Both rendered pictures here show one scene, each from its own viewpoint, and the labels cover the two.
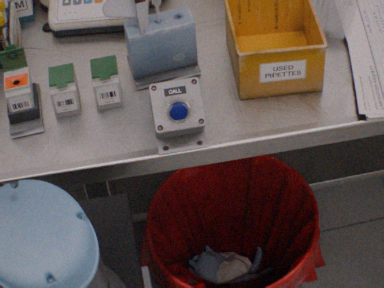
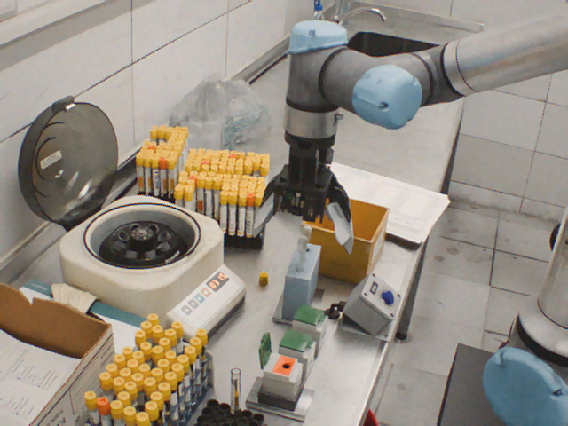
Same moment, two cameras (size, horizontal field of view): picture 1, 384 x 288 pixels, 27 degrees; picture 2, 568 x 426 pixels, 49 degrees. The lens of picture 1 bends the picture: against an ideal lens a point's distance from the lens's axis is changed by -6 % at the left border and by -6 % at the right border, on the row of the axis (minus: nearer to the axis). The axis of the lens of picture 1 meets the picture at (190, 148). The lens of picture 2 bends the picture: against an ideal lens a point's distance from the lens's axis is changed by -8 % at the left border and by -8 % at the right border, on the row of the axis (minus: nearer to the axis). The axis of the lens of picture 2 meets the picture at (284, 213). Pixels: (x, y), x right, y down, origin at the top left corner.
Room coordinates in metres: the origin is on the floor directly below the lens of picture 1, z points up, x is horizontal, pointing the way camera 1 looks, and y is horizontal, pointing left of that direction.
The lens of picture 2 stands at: (0.56, 0.88, 1.60)
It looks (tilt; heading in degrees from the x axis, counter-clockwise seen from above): 31 degrees down; 293
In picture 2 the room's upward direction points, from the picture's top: 4 degrees clockwise
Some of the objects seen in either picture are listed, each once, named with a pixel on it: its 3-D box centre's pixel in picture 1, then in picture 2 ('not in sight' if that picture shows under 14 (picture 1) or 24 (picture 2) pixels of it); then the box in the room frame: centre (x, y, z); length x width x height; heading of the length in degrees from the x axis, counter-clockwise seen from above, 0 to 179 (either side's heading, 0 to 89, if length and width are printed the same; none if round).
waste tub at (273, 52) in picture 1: (273, 42); (344, 238); (0.86, -0.14, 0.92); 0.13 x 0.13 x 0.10; 3
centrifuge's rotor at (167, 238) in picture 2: not in sight; (142, 248); (1.13, 0.12, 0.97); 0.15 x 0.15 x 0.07
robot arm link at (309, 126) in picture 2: not in sight; (313, 118); (0.86, 0.08, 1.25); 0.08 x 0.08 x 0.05
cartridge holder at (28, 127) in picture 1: (23, 105); (280, 393); (0.81, 0.25, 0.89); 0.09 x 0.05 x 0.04; 8
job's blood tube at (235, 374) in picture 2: not in sight; (235, 397); (0.85, 0.31, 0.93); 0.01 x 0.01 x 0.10; 6
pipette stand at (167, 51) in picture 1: (161, 44); (301, 284); (0.88, 0.03, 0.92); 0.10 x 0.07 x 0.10; 102
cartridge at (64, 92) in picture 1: (64, 90); (295, 356); (0.82, 0.18, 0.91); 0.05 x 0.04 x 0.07; 5
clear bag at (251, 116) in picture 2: not in sight; (235, 103); (1.33, -0.57, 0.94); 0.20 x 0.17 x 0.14; 77
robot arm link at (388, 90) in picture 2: not in sight; (380, 87); (0.77, 0.11, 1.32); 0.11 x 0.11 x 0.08; 64
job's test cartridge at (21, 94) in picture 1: (20, 94); (281, 381); (0.81, 0.25, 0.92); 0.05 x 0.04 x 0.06; 8
